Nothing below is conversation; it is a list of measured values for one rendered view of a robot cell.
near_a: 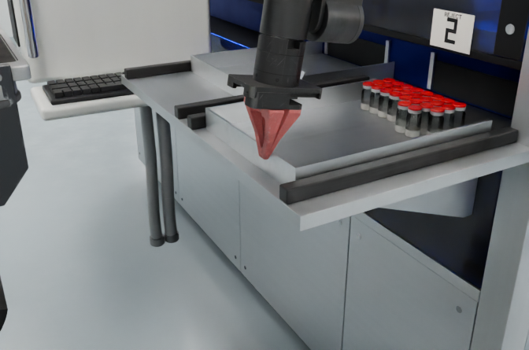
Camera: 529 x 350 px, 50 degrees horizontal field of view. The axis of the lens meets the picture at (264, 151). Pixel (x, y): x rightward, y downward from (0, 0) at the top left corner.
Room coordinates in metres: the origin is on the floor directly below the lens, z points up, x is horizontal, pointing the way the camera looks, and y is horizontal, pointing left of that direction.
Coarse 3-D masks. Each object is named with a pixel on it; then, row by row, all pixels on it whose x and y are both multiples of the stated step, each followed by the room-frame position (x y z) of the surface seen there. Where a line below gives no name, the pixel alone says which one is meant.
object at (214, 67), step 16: (256, 48) 1.26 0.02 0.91; (320, 48) 1.35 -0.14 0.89; (192, 64) 1.18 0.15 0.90; (208, 64) 1.10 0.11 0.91; (224, 64) 1.22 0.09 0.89; (240, 64) 1.23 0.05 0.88; (304, 64) 1.23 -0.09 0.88; (320, 64) 1.23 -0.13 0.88; (336, 64) 1.23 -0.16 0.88; (352, 64) 1.23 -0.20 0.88; (384, 64) 1.11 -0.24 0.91; (208, 80) 1.11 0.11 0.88; (224, 80) 1.04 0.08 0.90; (304, 80) 1.02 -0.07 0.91; (320, 80) 1.04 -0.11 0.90
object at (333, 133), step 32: (352, 96) 0.97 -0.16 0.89; (224, 128) 0.77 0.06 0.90; (320, 128) 0.83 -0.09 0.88; (352, 128) 0.83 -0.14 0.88; (384, 128) 0.83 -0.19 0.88; (480, 128) 0.76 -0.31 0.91; (256, 160) 0.69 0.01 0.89; (288, 160) 0.70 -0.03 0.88; (320, 160) 0.62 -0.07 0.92; (352, 160) 0.65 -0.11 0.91
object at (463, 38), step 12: (444, 12) 0.92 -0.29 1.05; (456, 12) 0.90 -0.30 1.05; (432, 24) 0.94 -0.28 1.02; (444, 24) 0.92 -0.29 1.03; (468, 24) 0.87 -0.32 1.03; (432, 36) 0.94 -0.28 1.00; (444, 36) 0.91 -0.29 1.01; (456, 36) 0.89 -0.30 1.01; (468, 36) 0.87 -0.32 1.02; (456, 48) 0.89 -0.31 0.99; (468, 48) 0.87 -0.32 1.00
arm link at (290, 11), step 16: (272, 0) 0.65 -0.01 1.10; (288, 0) 0.64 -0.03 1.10; (304, 0) 0.65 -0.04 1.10; (320, 0) 0.68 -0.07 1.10; (272, 16) 0.65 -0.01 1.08; (288, 16) 0.64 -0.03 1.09; (304, 16) 0.65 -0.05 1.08; (320, 16) 0.67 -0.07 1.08; (272, 32) 0.64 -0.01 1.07; (288, 32) 0.64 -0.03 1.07; (304, 32) 0.65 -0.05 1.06
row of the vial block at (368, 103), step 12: (372, 84) 0.92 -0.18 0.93; (372, 96) 0.90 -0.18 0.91; (384, 96) 0.88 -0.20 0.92; (396, 96) 0.85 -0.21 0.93; (408, 96) 0.85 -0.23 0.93; (372, 108) 0.90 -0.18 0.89; (384, 108) 0.87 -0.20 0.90; (396, 108) 0.85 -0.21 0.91; (432, 108) 0.79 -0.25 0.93; (432, 120) 0.78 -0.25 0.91; (420, 132) 0.80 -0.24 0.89; (432, 132) 0.78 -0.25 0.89
